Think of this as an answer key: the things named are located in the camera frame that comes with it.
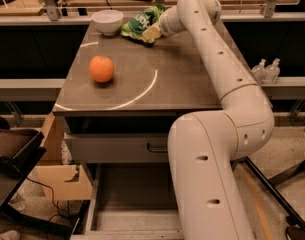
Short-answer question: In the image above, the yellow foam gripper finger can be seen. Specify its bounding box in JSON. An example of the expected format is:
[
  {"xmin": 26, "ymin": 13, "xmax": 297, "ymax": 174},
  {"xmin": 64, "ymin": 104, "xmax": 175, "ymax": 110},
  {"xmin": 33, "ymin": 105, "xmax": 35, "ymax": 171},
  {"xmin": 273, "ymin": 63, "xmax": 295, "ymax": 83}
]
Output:
[{"xmin": 142, "ymin": 23, "xmax": 162, "ymax": 41}]

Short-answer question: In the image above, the green rice chip bag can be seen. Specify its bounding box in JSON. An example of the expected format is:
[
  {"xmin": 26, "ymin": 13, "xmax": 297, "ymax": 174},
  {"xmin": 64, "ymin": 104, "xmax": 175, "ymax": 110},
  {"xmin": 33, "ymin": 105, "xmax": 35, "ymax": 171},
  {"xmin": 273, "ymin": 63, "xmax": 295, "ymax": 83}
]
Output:
[{"xmin": 120, "ymin": 4, "xmax": 165, "ymax": 44}]

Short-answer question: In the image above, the black stand leg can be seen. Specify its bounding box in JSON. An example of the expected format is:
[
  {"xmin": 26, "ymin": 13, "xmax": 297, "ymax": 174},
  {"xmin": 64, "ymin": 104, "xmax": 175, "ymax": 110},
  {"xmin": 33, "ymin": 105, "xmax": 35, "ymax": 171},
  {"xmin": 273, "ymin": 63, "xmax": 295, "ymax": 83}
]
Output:
[{"xmin": 243, "ymin": 152, "xmax": 305, "ymax": 240}]

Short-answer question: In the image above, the white ceramic bowl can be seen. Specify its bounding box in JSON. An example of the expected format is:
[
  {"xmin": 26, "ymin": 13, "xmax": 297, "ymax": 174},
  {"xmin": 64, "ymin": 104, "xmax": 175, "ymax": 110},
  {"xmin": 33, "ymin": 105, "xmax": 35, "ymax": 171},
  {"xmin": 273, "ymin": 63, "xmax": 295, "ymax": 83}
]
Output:
[{"xmin": 91, "ymin": 9, "xmax": 124, "ymax": 36}]

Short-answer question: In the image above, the closed grey middle drawer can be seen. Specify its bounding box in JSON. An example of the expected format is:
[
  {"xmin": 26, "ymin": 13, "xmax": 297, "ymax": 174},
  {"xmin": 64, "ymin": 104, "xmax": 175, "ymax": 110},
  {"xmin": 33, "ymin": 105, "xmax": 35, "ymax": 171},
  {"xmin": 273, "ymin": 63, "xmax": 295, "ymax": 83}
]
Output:
[{"xmin": 64, "ymin": 133, "xmax": 168, "ymax": 163}]

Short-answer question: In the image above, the orange fruit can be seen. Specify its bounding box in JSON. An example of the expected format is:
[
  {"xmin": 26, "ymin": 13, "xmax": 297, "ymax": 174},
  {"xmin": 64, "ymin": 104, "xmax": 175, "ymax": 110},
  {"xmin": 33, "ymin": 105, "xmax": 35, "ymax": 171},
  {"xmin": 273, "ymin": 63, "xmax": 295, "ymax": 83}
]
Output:
[{"xmin": 89, "ymin": 56, "xmax": 114, "ymax": 83}]

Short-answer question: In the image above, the left clear plastic bottle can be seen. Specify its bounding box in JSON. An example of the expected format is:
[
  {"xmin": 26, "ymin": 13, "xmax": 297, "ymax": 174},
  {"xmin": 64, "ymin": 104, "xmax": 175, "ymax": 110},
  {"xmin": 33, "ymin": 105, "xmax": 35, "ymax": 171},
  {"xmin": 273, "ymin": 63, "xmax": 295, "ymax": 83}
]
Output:
[{"xmin": 252, "ymin": 59, "xmax": 266, "ymax": 84}]

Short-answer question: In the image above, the grey drawer cabinet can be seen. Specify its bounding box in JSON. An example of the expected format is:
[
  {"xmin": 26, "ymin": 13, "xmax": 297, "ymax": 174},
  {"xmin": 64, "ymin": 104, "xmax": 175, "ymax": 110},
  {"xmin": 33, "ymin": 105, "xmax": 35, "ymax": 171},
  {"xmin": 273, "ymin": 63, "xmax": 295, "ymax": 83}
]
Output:
[{"xmin": 52, "ymin": 14, "xmax": 260, "ymax": 240}]

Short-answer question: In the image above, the right clear plastic bottle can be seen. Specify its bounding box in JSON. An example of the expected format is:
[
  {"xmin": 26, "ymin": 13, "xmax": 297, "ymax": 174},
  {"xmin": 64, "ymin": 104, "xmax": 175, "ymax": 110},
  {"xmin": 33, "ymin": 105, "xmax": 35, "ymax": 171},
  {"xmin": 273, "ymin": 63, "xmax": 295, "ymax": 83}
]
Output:
[{"xmin": 263, "ymin": 58, "xmax": 280, "ymax": 84}]

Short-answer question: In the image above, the clear plastic bottle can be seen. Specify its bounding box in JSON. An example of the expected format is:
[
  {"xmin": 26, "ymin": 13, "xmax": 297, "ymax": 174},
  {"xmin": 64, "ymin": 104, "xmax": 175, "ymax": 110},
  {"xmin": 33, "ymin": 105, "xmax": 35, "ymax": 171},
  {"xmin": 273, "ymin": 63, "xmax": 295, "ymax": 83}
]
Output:
[
  {"xmin": 252, "ymin": 59, "xmax": 266, "ymax": 84},
  {"xmin": 263, "ymin": 58, "xmax": 280, "ymax": 84}
]

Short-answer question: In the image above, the black floor cable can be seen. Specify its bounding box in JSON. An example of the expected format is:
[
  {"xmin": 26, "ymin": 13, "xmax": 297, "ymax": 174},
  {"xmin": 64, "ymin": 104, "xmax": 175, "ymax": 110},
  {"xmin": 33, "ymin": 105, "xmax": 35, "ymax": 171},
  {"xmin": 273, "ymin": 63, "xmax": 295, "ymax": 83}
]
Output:
[{"xmin": 25, "ymin": 175, "xmax": 80, "ymax": 222}]

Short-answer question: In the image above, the cardboard box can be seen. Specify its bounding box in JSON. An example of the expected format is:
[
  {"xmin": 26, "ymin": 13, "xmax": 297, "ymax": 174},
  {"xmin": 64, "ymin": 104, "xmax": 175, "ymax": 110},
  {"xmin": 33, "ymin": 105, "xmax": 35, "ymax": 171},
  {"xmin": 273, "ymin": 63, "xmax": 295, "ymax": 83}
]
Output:
[{"xmin": 36, "ymin": 113, "xmax": 93, "ymax": 201}]

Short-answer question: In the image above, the open grey bottom drawer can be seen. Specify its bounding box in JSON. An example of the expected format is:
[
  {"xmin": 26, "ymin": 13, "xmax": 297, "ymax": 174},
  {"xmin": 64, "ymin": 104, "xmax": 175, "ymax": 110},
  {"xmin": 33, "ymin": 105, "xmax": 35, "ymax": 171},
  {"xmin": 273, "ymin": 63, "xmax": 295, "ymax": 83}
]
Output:
[{"xmin": 71, "ymin": 163, "xmax": 183, "ymax": 240}]

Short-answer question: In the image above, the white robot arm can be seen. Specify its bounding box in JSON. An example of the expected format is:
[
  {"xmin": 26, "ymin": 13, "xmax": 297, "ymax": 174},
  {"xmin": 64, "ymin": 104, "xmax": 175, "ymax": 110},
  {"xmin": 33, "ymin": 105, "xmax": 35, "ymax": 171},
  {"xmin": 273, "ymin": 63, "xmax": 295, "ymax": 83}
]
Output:
[{"xmin": 144, "ymin": 0, "xmax": 274, "ymax": 240}]

